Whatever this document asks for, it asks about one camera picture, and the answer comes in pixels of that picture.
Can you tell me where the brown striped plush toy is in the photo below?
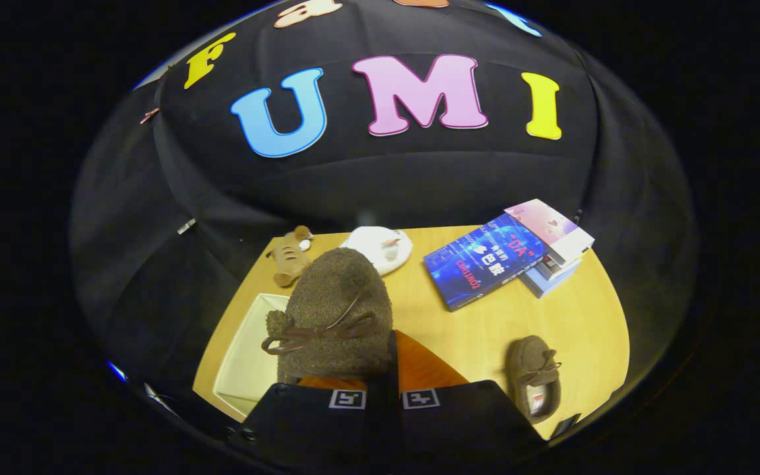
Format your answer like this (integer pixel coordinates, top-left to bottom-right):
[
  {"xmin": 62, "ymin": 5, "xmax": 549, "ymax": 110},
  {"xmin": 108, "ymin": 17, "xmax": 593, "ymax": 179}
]
[{"xmin": 265, "ymin": 226, "xmax": 314, "ymax": 288}]

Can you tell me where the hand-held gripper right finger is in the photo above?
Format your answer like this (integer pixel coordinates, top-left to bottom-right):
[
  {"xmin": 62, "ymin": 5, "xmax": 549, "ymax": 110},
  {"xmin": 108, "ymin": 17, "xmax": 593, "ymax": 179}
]
[{"xmin": 387, "ymin": 329, "xmax": 547, "ymax": 467}]

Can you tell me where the pink and white book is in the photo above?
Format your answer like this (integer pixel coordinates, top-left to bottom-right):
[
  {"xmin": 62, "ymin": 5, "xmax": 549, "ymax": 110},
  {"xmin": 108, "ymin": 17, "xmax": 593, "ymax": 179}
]
[{"xmin": 504, "ymin": 199, "xmax": 596, "ymax": 269}]

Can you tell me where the brown fuzzy shoe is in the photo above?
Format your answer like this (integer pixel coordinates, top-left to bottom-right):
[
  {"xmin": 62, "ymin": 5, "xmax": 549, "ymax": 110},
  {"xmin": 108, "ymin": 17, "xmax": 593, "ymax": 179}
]
[
  {"xmin": 505, "ymin": 335, "xmax": 563, "ymax": 424},
  {"xmin": 261, "ymin": 247, "xmax": 398, "ymax": 384}
]

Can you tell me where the beige storage box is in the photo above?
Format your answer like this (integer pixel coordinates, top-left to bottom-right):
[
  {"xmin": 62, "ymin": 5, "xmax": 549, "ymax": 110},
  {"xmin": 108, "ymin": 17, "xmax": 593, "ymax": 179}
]
[{"xmin": 212, "ymin": 293, "xmax": 292, "ymax": 418}]

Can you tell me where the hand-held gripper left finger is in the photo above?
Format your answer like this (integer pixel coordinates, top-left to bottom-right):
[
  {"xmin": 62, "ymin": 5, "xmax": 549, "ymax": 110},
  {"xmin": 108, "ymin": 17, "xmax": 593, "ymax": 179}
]
[{"xmin": 240, "ymin": 375, "xmax": 389, "ymax": 467}]

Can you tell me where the white plush toy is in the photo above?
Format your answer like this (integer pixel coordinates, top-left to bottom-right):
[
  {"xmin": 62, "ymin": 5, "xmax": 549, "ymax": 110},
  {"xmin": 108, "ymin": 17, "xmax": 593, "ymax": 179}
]
[{"xmin": 340, "ymin": 226, "xmax": 414, "ymax": 276}]

